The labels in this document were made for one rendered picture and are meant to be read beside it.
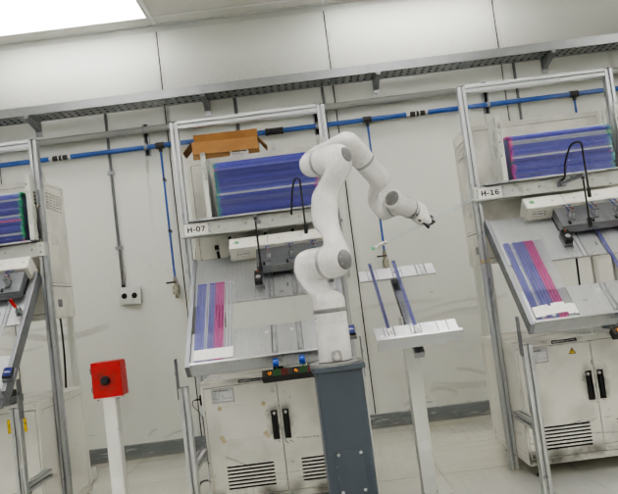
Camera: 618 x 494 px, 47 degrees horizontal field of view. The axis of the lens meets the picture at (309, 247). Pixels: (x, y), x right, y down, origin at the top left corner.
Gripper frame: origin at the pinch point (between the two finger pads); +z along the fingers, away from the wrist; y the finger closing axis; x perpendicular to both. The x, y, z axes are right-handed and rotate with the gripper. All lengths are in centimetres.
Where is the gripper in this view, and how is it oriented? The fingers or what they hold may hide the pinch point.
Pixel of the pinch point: (430, 220)
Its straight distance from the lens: 318.2
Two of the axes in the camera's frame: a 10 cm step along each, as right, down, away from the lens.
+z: 6.2, 2.5, 7.5
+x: -7.5, 4.8, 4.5
